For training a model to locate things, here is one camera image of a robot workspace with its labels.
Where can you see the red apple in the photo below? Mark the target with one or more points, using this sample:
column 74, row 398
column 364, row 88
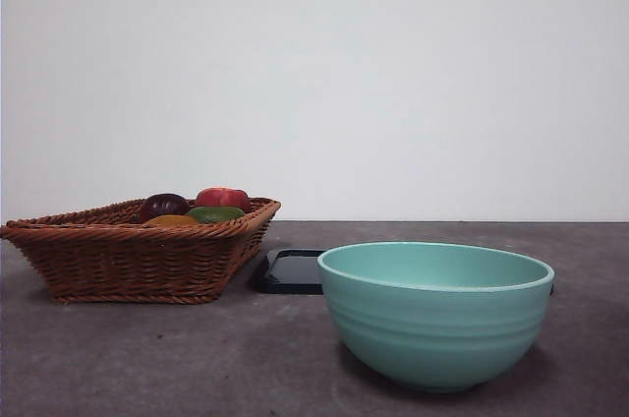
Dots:
column 221, row 196

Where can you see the yellow-brown kiwi fruit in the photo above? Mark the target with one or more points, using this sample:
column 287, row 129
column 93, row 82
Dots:
column 169, row 221

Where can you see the dark green tray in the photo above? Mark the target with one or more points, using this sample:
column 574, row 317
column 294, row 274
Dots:
column 290, row 272

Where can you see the brown wicker basket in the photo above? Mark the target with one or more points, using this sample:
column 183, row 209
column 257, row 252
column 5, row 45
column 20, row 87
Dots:
column 128, row 259

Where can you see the green mango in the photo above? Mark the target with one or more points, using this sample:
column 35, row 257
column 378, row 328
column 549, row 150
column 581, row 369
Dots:
column 216, row 214

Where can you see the teal bowl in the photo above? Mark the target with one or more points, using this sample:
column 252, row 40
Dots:
column 432, row 333

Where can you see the dark purple fruit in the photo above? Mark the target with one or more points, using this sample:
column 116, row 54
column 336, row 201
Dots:
column 162, row 204

